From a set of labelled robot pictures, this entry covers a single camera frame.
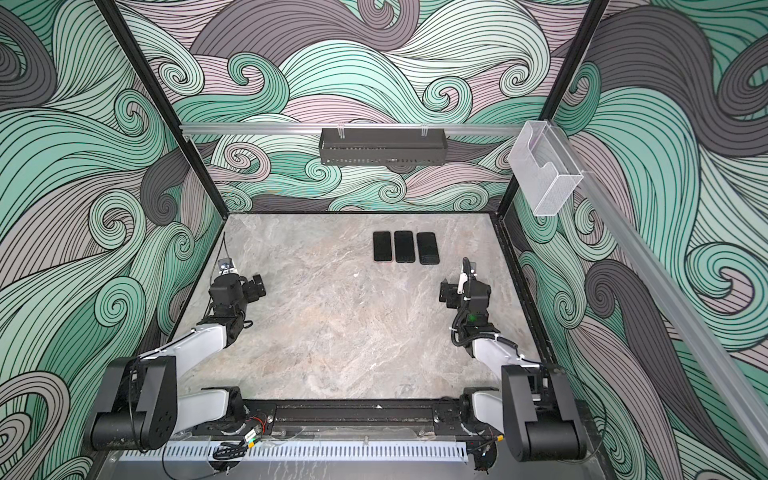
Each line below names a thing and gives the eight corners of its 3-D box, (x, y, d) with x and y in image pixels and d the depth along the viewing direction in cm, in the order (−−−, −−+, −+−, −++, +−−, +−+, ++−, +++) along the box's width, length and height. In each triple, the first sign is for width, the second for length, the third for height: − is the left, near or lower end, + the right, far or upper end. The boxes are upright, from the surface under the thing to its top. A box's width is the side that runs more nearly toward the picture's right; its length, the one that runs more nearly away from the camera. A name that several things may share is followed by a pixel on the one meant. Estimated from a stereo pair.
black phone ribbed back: (373, 260, 108) (373, 257, 107) (373, 234, 116) (373, 231, 115) (391, 260, 108) (391, 257, 107) (390, 234, 116) (390, 231, 115)
